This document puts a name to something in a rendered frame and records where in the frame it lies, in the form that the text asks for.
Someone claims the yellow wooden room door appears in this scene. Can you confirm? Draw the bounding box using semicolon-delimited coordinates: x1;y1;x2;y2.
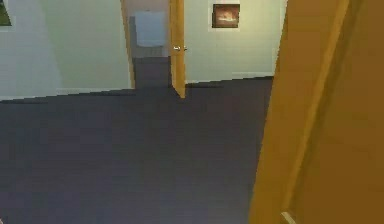
168;0;187;99

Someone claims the white bathroom fixture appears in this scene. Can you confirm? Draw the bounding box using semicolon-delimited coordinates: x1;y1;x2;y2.
134;9;167;48

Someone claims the large yellow wooden door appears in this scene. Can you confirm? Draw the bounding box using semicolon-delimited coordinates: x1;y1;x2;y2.
248;0;384;224

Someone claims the orange framed wall picture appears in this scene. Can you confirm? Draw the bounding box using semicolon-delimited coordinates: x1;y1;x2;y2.
208;0;242;33

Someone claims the green framed wall picture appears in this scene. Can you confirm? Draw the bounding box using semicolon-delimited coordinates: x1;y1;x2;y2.
0;0;16;32

